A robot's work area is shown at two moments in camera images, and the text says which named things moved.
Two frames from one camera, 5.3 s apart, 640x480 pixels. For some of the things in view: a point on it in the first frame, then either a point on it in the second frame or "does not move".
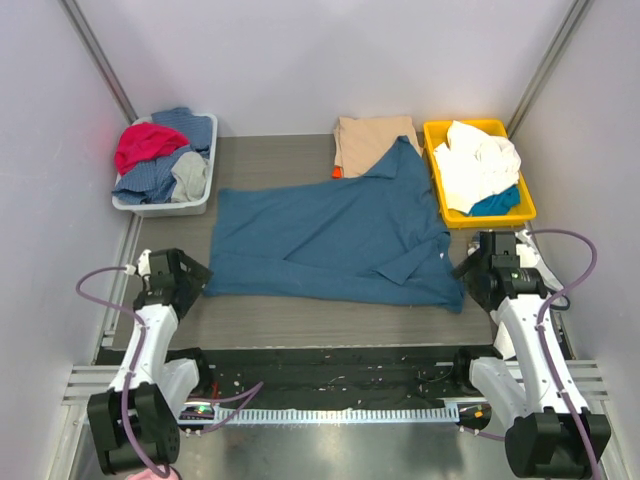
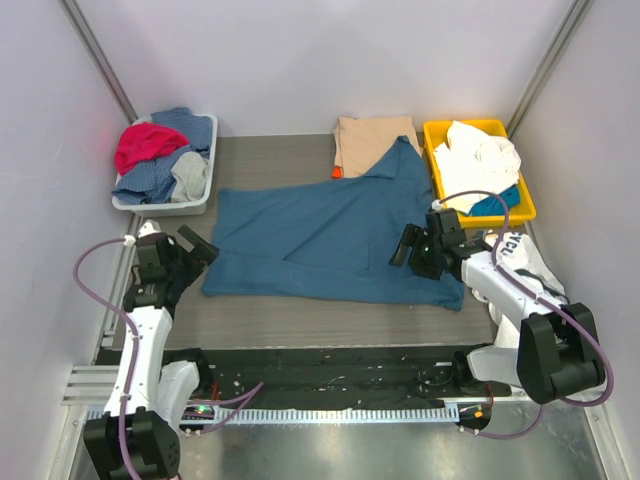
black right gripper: x=473 y=265 → x=420 y=248
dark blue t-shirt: x=375 y=239 does not move
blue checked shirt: x=152 y=182 does not move
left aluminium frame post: x=87 y=37 does not move
